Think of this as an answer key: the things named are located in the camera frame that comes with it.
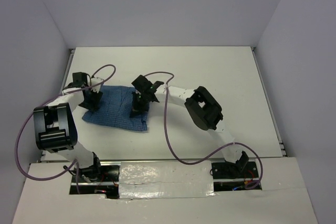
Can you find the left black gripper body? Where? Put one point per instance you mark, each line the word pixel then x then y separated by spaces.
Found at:
pixel 92 102

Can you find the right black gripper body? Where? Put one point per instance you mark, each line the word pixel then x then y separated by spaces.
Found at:
pixel 140 103

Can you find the blue checked long sleeve shirt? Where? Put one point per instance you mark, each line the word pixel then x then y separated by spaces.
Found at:
pixel 114 110

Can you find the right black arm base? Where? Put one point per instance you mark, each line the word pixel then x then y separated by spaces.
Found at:
pixel 241 175

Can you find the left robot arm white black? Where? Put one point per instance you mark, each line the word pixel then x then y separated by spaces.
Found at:
pixel 55 129

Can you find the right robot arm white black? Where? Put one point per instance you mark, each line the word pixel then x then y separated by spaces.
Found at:
pixel 205 112

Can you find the silver tape sheet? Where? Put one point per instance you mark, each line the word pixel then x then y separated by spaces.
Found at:
pixel 169 179

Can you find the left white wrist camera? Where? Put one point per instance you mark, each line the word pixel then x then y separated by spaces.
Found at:
pixel 96 83

